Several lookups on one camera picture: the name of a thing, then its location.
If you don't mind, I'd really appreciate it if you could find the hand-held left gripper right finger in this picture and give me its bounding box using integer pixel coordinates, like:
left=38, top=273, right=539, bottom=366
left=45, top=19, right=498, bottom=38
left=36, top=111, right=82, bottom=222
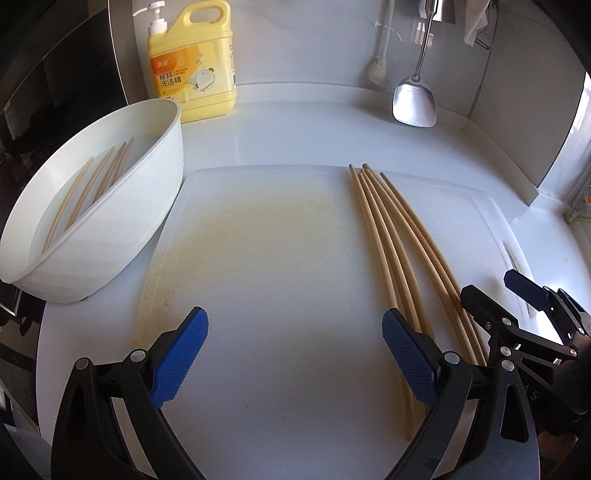
left=381, top=308, right=541, bottom=480

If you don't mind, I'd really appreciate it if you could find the black gas stove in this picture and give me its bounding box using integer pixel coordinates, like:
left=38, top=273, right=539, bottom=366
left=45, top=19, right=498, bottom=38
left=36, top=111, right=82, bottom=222
left=0, top=277, right=44, bottom=425

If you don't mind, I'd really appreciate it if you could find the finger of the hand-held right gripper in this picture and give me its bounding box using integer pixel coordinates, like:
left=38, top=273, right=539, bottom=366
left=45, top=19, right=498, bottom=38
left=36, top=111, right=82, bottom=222
left=461, top=285, right=521, bottom=345
left=504, top=270, right=591, bottom=344

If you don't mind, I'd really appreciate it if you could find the beige hanging cloth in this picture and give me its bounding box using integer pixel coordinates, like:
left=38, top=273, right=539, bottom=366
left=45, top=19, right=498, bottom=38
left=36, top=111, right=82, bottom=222
left=464, top=0, right=499, bottom=47

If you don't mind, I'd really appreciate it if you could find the black glass panel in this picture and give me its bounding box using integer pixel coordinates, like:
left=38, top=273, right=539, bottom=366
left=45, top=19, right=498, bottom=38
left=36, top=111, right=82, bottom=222
left=0, top=0, right=130, bottom=153

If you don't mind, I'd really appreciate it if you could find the yellow detergent pump bottle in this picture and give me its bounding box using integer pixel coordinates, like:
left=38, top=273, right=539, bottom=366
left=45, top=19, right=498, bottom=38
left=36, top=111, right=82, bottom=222
left=133, top=0, right=238, bottom=124

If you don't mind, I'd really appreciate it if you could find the white round basin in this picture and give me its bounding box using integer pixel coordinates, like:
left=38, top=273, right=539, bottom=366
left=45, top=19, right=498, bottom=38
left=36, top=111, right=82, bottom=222
left=0, top=98, right=185, bottom=304

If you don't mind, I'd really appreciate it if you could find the white plastic cutting board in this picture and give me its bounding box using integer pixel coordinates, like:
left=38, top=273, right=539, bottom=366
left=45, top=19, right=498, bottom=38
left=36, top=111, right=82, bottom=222
left=131, top=165, right=541, bottom=444

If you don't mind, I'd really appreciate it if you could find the metal spatula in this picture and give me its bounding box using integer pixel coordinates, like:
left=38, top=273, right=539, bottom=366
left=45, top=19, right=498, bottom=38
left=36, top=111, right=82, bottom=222
left=392, top=0, right=439, bottom=127

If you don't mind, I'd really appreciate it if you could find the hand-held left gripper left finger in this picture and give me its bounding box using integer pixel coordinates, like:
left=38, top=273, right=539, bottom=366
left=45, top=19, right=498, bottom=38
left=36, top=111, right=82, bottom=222
left=51, top=307, right=209, bottom=480

